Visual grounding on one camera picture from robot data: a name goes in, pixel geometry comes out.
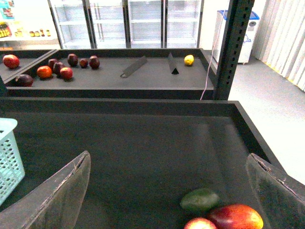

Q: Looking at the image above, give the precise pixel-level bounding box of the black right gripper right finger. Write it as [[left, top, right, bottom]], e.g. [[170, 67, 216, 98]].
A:
[[245, 154, 305, 229]]

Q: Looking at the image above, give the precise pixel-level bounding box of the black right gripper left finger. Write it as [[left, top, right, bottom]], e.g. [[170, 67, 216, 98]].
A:
[[0, 151, 91, 229]]

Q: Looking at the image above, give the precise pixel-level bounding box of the light green plastic basket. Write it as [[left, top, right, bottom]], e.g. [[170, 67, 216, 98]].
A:
[[0, 118, 25, 204]]

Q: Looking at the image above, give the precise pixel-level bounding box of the red yellow apple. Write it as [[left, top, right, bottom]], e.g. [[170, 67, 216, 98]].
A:
[[183, 218, 217, 229]]

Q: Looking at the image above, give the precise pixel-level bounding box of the bright red apple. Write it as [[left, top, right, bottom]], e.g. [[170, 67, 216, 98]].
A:
[[60, 67, 73, 80]]

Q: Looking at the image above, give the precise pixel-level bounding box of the dark purple apple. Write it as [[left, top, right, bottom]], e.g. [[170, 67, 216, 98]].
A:
[[52, 62, 65, 78]]

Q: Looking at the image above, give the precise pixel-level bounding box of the small dark red apple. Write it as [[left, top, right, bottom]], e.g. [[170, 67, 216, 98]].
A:
[[79, 58, 88, 69]]

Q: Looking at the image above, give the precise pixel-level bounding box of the large red apple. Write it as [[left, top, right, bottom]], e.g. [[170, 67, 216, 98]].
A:
[[2, 54, 20, 69]]

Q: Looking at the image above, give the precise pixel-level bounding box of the red yellow mango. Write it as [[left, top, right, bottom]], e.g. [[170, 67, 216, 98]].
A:
[[206, 204, 264, 229]]

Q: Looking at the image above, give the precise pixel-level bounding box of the green avocado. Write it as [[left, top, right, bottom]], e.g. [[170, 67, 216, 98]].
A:
[[180, 188, 221, 213]]

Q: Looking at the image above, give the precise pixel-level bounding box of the black lower display tray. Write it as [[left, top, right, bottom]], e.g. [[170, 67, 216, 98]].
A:
[[0, 97, 285, 229]]

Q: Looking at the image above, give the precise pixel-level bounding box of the black display tray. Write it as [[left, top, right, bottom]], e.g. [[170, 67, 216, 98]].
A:
[[1, 49, 215, 100], [0, 49, 56, 83], [0, 97, 285, 229]]

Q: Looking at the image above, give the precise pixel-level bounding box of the dark purple eggplant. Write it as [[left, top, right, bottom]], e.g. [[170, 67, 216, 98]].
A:
[[15, 74, 34, 87]]

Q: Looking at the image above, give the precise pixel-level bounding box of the orange red tomato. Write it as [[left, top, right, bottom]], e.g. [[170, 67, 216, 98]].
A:
[[37, 65, 52, 79]]

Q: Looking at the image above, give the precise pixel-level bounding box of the black left display tray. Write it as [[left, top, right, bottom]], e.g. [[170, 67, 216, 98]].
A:
[[0, 49, 56, 83]]

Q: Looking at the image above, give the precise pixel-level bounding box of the white chest freezer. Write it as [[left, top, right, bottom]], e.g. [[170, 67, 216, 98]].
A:
[[212, 10, 260, 64]]

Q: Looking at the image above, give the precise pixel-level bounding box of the black upper display tray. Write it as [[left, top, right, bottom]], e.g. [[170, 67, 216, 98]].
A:
[[1, 49, 215, 100]]

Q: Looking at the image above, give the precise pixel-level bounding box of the black triangular divider bar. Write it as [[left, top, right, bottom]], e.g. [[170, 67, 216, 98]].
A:
[[167, 52, 180, 75]]

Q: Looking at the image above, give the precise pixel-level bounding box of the flat black divider bar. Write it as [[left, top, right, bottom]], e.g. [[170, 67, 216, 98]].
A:
[[120, 56, 147, 78]]

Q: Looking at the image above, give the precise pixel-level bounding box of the yellow lemon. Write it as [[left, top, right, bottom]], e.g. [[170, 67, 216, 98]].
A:
[[184, 54, 194, 66]]

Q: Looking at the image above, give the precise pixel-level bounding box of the shelf with jars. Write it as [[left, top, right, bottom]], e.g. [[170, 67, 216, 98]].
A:
[[0, 0, 60, 51]]

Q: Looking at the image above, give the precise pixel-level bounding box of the glass door refrigerator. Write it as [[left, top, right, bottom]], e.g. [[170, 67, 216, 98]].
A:
[[48, 0, 203, 49]]

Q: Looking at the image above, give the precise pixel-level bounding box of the pink cable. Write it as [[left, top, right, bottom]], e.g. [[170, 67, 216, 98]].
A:
[[199, 9, 227, 101]]

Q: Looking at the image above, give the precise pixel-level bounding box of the black metal shelf post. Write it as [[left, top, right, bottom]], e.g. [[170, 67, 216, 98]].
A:
[[213, 0, 254, 100]]

